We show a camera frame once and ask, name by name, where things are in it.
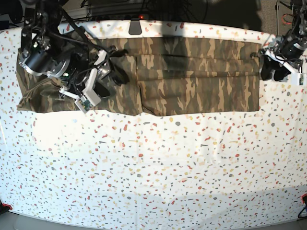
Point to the red clamp right corner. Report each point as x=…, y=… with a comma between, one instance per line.
x=304, y=199

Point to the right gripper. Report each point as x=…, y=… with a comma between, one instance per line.
x=81, y=76

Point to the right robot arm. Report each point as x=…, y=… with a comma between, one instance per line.
x=60, y=68

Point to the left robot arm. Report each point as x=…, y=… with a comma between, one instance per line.
x=296, y=18

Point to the red clamp left corner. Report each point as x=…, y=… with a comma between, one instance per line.
x=5, y=208

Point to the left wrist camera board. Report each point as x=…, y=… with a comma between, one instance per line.
x=301, y=79

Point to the red clamp corner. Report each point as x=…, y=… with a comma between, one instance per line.
x=5, y=208
x=304, y=199

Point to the metal stand frame right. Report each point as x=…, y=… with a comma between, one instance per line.
x=281, y=7

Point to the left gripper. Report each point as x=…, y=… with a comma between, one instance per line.
x=282, y=58

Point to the black power strip red light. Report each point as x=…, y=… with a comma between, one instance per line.
x=122, y=17

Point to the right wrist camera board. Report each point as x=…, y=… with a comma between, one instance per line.
x=83, y=106

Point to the camouflage T-shirt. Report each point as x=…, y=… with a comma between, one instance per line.
x=177, y=75

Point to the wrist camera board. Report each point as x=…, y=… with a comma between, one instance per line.
x=301, y=79
x=83, y=106

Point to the grey camera mount base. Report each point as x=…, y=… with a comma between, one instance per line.
x=135, y=28

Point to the terrazzo pattern tablecloth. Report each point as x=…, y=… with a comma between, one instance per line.
x=217, y=170

